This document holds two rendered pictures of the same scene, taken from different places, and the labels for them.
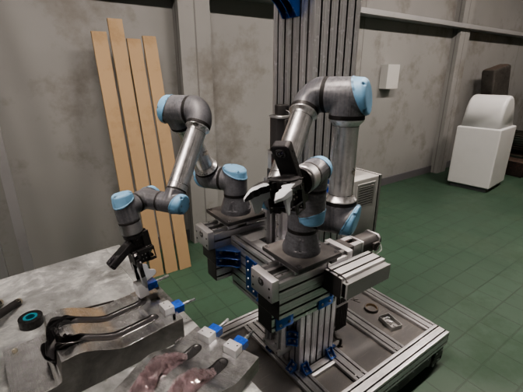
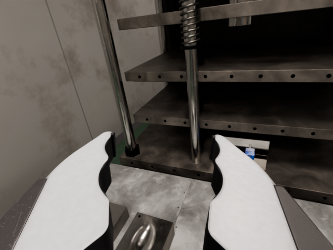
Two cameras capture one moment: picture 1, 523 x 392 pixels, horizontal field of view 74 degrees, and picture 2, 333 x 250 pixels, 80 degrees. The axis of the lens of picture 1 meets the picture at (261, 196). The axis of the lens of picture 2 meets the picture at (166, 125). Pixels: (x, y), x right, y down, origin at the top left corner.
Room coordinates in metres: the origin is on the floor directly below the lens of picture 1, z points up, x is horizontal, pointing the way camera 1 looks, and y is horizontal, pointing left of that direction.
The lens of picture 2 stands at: (0.77, -0.04, 1.52)
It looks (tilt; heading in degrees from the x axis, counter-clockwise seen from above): 28 degrees down; 155
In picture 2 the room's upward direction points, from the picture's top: 7 degrees counter-clockwise
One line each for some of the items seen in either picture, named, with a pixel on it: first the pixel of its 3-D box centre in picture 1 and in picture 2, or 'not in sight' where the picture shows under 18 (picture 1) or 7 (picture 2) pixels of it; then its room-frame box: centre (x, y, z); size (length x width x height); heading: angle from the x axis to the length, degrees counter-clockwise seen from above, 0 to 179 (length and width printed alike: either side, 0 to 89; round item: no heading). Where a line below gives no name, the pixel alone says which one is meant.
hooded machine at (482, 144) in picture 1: (483, 141); not in sight; (5.36, -3.45, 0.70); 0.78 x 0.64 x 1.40; 127
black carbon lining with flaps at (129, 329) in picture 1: (100, 323); not in sight; (0.94, 0.53, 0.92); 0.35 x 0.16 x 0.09; 130
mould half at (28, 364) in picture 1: (96, 335); not in sight; (0.94, 0.55, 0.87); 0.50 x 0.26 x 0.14; 130
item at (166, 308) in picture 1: (179, 306); not in sight; (1.07, 0.30, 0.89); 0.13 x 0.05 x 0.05; 130
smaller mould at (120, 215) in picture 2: not in sight; (103, 225); (0.16, -0.09, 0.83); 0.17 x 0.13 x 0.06; 130
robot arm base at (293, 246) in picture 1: (301, 237); not in sight; (1.22, -0.16, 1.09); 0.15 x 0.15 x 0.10
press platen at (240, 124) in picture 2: not in sight; (236, 98); (-0.12, 0.88, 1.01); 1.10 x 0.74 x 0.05; 40
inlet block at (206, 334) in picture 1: (215, 330); not in sight; (0.98, 0.16, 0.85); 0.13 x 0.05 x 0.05; 147
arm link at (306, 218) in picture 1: (307, 204); not in sight; (0.94, -0.13, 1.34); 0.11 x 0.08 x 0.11; 61
